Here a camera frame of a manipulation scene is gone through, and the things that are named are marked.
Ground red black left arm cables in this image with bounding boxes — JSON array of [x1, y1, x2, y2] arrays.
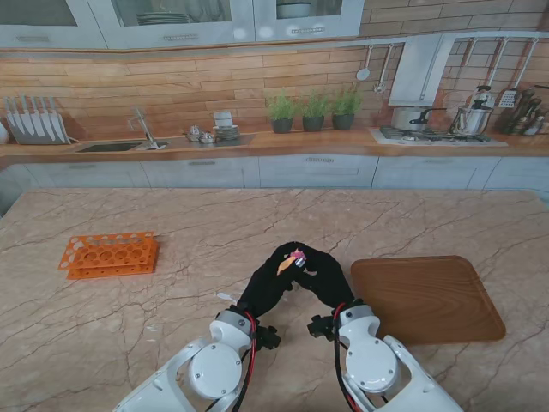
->
[[204, 312, 259, 412]]

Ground orange test tube rack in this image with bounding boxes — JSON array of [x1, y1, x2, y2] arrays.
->
[[56, 231, 160, 281]]

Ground printed kitchen backdrop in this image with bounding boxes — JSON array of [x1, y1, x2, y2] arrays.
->
[[0, 0, 549, 192]]

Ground yellow microfibre cloth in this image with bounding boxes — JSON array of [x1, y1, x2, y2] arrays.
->
[[276, 252, 298, 276]]

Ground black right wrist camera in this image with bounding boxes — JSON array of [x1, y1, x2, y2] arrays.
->
[[306, 315, 336, 341]]

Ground brown wooden tray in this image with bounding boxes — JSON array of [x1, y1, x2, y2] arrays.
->
[[350, 255, 507, 346]]

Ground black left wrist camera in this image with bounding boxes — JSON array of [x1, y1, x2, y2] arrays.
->
[[255, 325, 283, 351]]

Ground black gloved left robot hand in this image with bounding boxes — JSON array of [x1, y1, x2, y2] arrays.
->
[[237, 241, 309, 318]]

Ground red black arm cables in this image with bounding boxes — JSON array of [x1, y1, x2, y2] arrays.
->
[[331, 303, 389, 412], [204, 312, 259, 412]]

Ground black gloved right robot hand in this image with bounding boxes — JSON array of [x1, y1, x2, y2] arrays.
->
[[291, 246, 356, 312]]

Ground red black right arm cables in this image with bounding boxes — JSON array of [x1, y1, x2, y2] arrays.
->
[[331, 303, 389, 412]]

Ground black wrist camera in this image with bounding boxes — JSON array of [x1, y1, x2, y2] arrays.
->
[[306, 315, 336, 341], [255, 325, 283, 351]]

